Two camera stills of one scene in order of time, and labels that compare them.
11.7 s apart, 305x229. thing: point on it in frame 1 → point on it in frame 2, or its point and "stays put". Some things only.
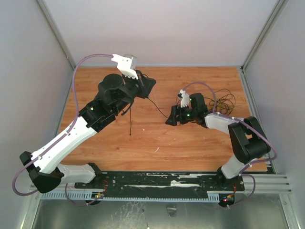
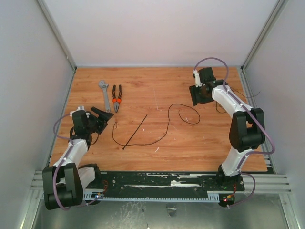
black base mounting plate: x=162 y=182 stays put
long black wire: x=157 y=107 → x=167 y=127
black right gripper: x=177 y=115 → x=195 y=95
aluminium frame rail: x=279 y=183 stays put
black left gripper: x=145 y=84 → x=102 y=119
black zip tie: x=128 y=107 → x=129 y=140
